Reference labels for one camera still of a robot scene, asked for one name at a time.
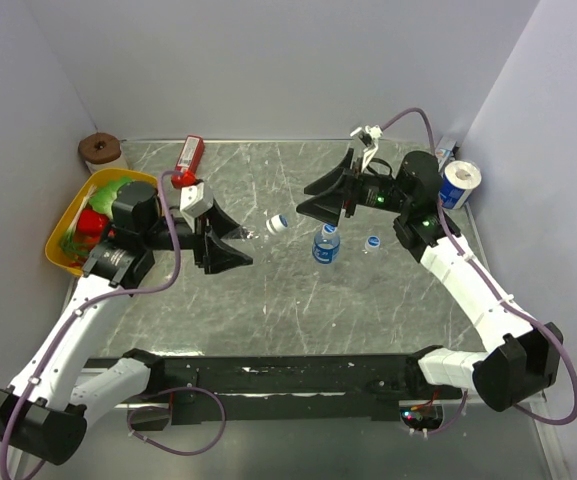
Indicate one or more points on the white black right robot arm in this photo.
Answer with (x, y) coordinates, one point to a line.
(518, 359)

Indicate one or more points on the white green toy cabbage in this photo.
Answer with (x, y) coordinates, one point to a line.
(102, 199)

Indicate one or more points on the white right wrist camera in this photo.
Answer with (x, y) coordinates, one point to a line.
(365, 141)

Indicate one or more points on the red flat box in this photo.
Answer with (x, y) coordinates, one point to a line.
(191, 154)

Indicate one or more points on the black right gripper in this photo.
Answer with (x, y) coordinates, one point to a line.
(328, 206)

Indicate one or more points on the blue label Pocari bottle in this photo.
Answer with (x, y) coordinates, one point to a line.
(326, 244)

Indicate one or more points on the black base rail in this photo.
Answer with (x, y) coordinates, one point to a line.
(373, 386)

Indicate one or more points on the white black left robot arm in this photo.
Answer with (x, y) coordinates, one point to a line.
(44, 411)

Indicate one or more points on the red cable connector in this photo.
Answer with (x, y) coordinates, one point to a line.
(183, 179)

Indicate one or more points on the yellow plastic basket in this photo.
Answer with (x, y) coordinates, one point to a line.
(68, 249)

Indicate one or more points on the silver white left wrist camera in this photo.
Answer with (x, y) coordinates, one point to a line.
(195, 200)

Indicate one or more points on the red toy pepper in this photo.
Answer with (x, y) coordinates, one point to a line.
(91, 223)

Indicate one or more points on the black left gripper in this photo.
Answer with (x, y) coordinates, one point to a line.
(209, 252)

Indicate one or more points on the wrapped toilet paper roll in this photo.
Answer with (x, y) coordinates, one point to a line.
(460, 179)

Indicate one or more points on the brown lid white canister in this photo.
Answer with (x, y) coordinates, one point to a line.
(101, 151)

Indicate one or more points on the white clear bottle cap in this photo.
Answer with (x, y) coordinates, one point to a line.
(276, 224)

